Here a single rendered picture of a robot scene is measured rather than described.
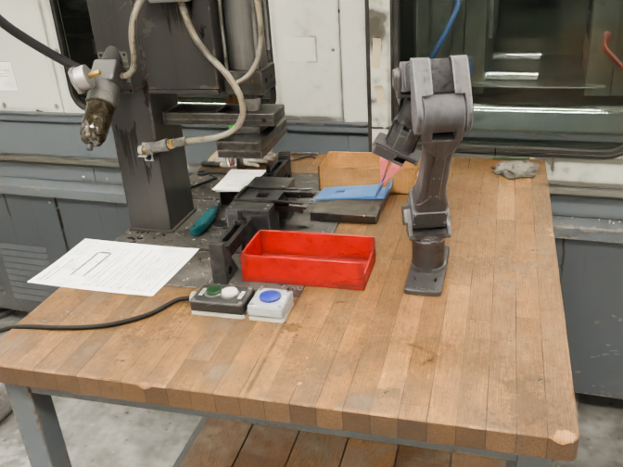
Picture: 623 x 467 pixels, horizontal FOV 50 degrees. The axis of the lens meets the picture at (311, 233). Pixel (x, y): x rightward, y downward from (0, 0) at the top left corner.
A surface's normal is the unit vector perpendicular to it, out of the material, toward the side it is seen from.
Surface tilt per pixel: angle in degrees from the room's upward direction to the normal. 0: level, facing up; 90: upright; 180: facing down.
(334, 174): 90
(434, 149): 119
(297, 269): 90
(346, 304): 0
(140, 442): 0
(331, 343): 0
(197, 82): 90
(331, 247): 90
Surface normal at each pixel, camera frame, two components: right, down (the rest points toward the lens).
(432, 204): 0.04, 0.81
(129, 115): -0.26, 0.43
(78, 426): -0.07, -0.90
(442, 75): 0.00, 0.23
